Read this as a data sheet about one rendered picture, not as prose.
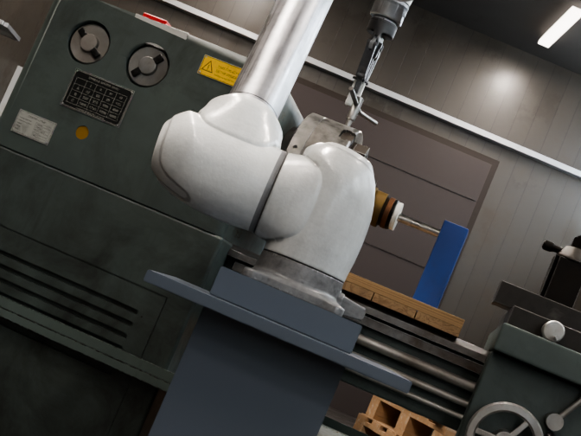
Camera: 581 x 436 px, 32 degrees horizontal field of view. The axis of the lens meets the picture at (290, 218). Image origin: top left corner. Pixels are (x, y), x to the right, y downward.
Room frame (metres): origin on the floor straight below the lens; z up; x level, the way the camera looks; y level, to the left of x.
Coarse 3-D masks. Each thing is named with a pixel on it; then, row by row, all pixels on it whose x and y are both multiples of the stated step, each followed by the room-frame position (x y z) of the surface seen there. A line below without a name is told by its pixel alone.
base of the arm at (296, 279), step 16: (272, 256) 1.73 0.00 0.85; (256, 272) 1.70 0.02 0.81; (272, 272) 1.72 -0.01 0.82; (288, 272) 1.71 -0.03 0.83; (304, 272) 1.71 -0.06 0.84; (320, 272) 1.71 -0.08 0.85; (288, 288) 1.70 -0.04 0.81; (304, 288) 1.70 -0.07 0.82; (320, 288) 1.72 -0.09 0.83; (336, 288) 1.74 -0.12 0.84; (320, 304) 1.70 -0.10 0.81; (336, 304) 1.71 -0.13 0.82; (352, 304) 1.77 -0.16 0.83
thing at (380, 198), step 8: (376, 192) 2.39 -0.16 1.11; (376, 200) 2.37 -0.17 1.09; (384, 200) 2.37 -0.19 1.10; (392, 200) 2.38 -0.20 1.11; (376, 208) 2.37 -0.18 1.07; (384, 208) 2.37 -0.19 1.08; (392, 208) 2.37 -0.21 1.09; (376, 216) 2.37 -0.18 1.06; (384, 216) 2.37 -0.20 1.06; (376, 224) 2.40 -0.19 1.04; (384, 224) 2.38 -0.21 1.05
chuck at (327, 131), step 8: (328, 120) 2.38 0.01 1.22; (320, 128) 2.33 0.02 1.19; (328, 128) 2.34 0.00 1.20; (336, 128) 2.35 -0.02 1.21; (344, 128) 2.36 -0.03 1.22; (352, 128) 2.38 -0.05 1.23; (312, 136) 2.31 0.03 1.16; (320, 136) 2.32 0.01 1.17; (328, 136) 2.32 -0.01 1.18; (336, 136) 2.32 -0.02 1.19; (360, 136) 2.41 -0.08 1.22; (344, 144) 2.31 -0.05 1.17
